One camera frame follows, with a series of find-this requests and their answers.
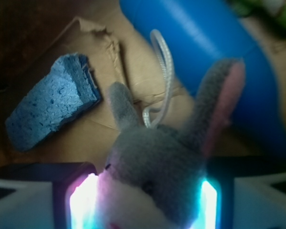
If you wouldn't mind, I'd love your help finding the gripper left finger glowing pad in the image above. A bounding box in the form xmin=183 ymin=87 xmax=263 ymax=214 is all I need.
xmin=0 ymin=162 xmax=97 ymax=229

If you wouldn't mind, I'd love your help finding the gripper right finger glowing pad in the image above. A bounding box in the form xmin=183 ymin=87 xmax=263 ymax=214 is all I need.
xmin=193 ymin=156 xmax=286 ymax=229

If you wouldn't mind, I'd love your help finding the gray plush bunny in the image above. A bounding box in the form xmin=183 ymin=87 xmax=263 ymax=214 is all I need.
xmin=95 ymin=30 xmax=245 ymax=229

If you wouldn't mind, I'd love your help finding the blue sponge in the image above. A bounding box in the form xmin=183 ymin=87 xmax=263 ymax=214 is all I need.
xmin=5 ymin=53 xmax=102 ymax=152

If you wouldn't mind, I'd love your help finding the brown paper bag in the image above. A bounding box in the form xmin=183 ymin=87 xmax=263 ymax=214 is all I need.
xmin=0 ymin=0 xmax=286 ymax=172

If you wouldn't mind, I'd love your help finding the blue plastic bottle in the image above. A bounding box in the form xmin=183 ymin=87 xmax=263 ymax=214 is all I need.
xmin=120 ymin=0 xmax=286 ymax=158

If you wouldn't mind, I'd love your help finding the green plush frog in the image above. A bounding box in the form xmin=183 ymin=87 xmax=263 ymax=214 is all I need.
xmin=226 ymin=0 xmax=286 ymax=37

